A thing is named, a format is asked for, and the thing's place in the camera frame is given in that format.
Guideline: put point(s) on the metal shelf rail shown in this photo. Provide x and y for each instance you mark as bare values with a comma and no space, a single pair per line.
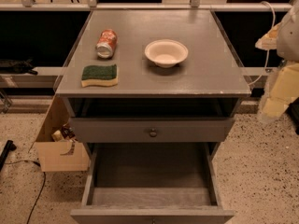
259,7

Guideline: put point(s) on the cardboard box with items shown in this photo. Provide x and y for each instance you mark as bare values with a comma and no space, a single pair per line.
59,154

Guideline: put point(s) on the green and yellow sponge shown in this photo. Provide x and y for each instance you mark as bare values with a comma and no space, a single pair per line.
100,75

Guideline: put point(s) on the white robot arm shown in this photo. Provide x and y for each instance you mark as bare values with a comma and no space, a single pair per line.
288,36

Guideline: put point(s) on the black bag on shelf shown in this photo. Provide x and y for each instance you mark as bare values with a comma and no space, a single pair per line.
8,66

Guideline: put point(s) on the closed grey upper drawer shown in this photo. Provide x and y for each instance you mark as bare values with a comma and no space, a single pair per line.
96,130

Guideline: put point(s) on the grey wooden drawer cabinet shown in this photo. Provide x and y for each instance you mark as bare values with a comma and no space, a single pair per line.
208,85

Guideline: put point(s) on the open grey middle drawer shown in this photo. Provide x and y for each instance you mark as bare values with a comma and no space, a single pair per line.
151,184

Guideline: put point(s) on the white paper bowl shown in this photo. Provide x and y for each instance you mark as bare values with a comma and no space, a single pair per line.
166,53

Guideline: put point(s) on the black object on floor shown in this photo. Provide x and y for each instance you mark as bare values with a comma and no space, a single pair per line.
9,146

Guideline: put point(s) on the orange soda can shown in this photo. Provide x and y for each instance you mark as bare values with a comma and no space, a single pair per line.
106,44

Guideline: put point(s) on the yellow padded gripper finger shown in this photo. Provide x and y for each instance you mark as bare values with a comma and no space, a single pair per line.
281,89
269,40

